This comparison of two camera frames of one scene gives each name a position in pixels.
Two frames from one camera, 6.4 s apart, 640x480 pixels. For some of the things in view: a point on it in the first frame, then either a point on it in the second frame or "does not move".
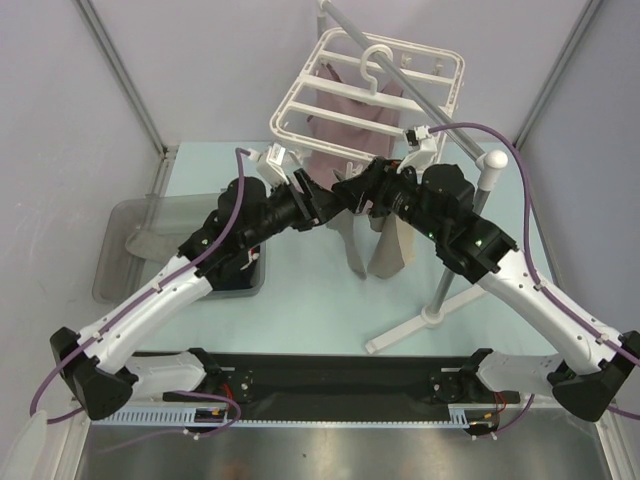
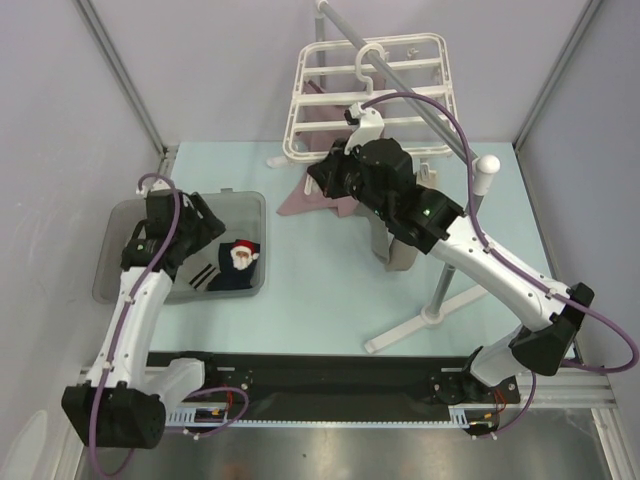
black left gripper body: (285, 209) -> (197, 232)
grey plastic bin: (136, 236) does not move
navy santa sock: (239, 271) does not move
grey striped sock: (345, 223) -> (381, 238)
